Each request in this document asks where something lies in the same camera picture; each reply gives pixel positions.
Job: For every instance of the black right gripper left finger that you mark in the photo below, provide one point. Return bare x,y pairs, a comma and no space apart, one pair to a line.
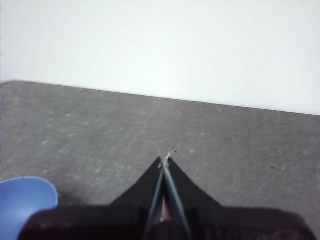
105,215

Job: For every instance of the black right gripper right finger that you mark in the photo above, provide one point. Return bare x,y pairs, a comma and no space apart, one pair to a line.
225,220

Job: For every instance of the blue ribbed bowl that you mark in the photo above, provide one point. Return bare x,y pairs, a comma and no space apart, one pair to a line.
22,197

